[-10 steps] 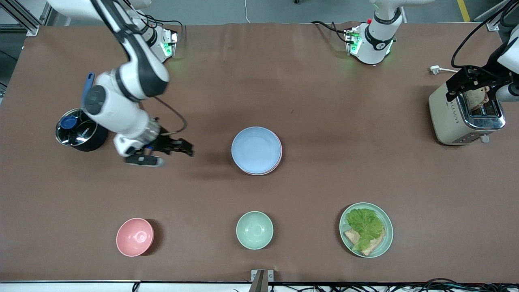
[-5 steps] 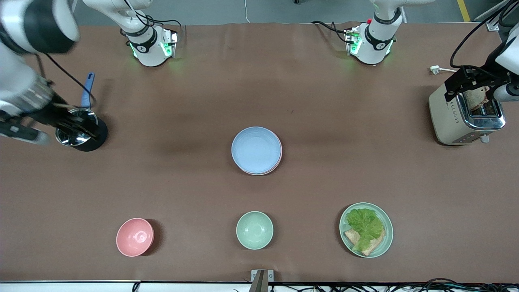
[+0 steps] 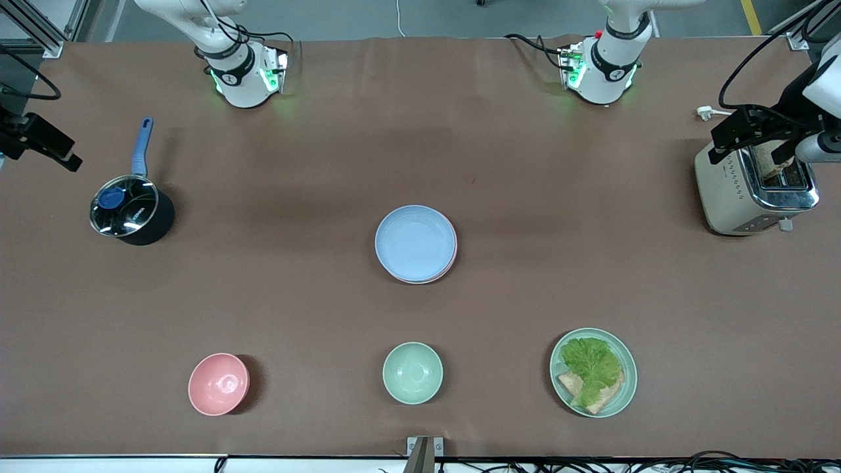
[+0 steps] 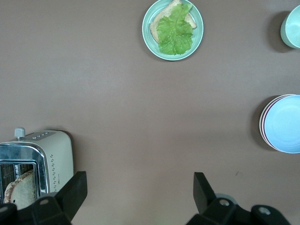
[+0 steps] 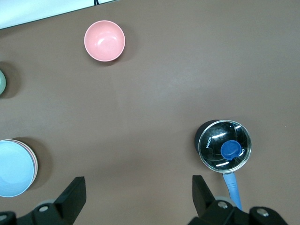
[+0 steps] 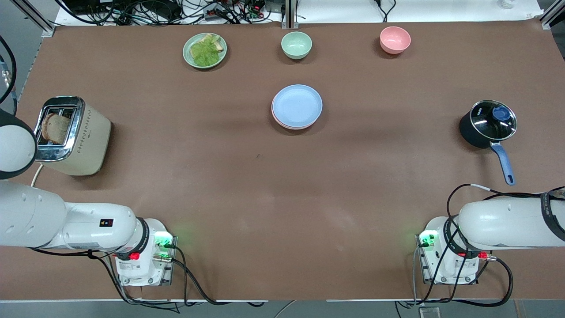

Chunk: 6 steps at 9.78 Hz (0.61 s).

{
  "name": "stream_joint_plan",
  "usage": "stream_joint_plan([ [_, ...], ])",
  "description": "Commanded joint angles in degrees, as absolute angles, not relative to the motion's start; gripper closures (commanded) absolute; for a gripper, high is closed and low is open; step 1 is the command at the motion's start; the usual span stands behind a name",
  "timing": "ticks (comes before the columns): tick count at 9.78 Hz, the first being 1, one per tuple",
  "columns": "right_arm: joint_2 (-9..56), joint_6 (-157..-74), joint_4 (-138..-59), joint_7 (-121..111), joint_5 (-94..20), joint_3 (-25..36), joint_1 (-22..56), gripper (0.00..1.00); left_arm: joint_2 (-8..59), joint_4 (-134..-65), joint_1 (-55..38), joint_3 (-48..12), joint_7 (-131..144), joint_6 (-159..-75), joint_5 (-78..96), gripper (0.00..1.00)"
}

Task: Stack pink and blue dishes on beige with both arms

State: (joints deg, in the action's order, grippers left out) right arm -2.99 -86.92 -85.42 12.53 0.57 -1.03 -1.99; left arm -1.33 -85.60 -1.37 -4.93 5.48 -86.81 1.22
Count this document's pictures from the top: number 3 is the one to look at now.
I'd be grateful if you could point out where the silver toaster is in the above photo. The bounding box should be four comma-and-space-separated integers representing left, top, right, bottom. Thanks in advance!
694, 140, 821, 237

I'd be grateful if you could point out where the brown bread slice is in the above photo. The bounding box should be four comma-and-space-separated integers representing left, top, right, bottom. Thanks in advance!
557, 370, 625, 415

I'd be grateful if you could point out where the aluminium frame profile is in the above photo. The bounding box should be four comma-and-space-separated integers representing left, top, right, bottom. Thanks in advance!
0, 0, 89, 60

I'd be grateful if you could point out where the green plate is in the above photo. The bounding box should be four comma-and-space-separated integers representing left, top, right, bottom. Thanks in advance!
549, 327, 638, 418

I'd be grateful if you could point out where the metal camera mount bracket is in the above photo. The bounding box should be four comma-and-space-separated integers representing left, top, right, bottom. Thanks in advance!
406, 436, 445, 473

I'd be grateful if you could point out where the toasted bread slice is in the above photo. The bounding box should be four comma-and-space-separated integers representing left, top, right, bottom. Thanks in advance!
751, 140, 799, 181

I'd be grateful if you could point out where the glass lid blue knob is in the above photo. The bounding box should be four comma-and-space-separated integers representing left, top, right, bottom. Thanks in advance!
90, 175, 160, 237

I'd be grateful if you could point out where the small pink bowl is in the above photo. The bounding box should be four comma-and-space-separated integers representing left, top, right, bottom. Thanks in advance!
188, 353, 250, 417

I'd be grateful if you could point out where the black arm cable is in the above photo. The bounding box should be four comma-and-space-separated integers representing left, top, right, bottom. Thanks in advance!
718, 0, 841, 111
0, 45, 61, 101

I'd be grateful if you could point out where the brown table cover mat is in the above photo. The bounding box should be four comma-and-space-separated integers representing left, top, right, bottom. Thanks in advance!
0, 36, 841, 459

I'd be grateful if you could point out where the green lettuce leaf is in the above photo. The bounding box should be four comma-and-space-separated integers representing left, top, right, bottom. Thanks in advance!
560, 337, 623, 408

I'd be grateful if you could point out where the pink plate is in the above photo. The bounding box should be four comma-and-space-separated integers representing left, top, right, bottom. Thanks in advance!
393, 230, 459, 285

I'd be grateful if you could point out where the small green bowl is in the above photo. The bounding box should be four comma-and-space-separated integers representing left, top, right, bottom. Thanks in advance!
382, 342, 443, 405

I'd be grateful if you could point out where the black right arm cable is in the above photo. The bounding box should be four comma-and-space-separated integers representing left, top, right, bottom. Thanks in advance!
0, 45, 61, 101

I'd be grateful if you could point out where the black base cable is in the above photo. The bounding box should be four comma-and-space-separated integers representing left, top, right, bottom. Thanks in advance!
233, 23, 303, 50
505, 33, 571, 70

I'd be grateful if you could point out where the black floor cable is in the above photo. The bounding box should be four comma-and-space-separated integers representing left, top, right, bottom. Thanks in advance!
680, 449, 841, 473
434, 459, 677, 473

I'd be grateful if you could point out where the black saucepan blue handle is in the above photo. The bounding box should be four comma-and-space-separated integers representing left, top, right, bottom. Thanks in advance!
90, 117, 176, 247

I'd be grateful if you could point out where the light blue plate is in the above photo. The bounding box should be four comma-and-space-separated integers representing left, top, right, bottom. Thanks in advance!
375, 205, 457, 283

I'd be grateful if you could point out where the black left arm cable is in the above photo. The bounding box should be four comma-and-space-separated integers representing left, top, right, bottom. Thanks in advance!
718, 0, 841, 111

